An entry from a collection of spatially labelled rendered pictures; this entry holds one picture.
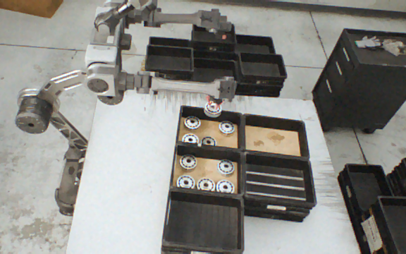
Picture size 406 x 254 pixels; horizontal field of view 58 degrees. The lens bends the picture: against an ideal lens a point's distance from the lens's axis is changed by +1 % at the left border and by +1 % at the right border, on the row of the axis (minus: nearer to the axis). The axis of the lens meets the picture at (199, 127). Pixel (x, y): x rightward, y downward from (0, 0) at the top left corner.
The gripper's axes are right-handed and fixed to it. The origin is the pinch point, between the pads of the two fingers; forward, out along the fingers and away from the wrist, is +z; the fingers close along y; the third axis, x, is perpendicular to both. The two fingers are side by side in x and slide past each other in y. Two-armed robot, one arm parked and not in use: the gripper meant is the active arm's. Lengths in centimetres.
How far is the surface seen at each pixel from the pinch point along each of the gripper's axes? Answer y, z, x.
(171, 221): -27, 24, 61
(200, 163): -13.6, 21.9, 23.2
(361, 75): -47, 21, -136
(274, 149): -39.4, 20.6, -18.3
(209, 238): -47, 24, 54
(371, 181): -100, 75, -97
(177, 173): -8.9, 22.4, 37.7
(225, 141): -14.1, 20.9, -0.6
